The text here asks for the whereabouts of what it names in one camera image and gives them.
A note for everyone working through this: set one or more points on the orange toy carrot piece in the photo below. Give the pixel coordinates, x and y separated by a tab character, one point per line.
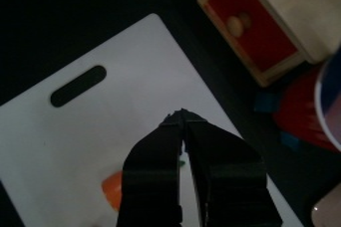
113	189

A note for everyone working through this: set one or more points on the wooden toy box red drawer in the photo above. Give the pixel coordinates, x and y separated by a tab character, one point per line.
270	15

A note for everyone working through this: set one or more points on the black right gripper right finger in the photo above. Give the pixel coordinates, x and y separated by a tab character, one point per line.
230	174

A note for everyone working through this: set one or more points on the white plastic cutting board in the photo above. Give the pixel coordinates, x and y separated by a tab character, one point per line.
111	111

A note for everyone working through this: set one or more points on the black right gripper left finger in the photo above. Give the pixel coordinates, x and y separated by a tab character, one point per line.
152	171

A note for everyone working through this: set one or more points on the white rimmed blue bowl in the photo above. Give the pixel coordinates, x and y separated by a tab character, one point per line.
329	95

